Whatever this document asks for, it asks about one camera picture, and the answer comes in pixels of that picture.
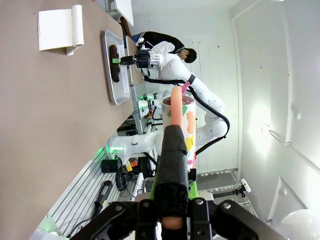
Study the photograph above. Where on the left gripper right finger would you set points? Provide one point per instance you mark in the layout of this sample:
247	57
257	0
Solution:
200	220

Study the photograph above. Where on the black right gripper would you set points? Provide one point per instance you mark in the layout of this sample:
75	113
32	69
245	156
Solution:
142	58

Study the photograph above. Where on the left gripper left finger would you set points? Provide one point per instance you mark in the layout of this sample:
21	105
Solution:
147	220

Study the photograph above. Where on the dark brown cloth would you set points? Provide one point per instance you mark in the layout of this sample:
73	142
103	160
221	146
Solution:
114	72

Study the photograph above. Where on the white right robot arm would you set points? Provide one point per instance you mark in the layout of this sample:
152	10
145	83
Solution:
200	92

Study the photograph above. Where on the person's left forearm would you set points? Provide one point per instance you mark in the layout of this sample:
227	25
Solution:
125	25

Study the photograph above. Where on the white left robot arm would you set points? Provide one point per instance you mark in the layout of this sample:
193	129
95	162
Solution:
300	225

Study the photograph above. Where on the silver metal tray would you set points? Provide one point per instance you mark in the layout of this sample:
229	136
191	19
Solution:
117	93

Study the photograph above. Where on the black-haired bystander in black-white top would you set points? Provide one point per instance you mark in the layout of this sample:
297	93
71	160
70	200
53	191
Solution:
162	38

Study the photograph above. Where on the grey slotted aluminium board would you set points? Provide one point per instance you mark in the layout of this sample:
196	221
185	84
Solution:
80	187
138	107

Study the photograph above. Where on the black handheld tool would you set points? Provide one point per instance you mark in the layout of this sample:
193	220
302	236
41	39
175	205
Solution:
103	195

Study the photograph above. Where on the large white table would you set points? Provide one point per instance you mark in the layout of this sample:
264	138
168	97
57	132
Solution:
123	10

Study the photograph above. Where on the yellow emergency stop button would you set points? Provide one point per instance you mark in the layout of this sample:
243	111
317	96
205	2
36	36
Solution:
129	167

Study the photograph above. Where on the white webcam on black stand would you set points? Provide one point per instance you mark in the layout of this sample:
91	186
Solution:
245	185

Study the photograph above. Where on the small black box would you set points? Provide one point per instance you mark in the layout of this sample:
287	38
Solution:
109	166

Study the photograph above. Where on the white paper towel roll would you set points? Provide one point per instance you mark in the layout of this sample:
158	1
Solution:
55	30

